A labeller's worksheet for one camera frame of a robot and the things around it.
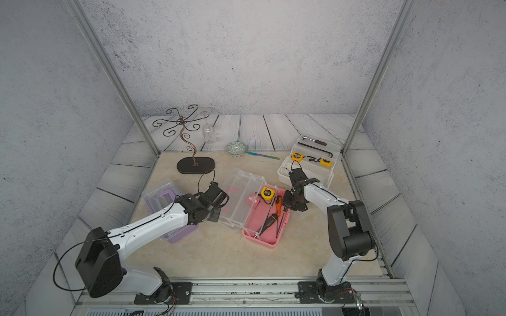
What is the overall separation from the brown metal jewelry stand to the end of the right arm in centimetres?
47

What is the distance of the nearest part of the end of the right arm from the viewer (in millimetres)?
684

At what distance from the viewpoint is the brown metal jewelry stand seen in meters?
0.91
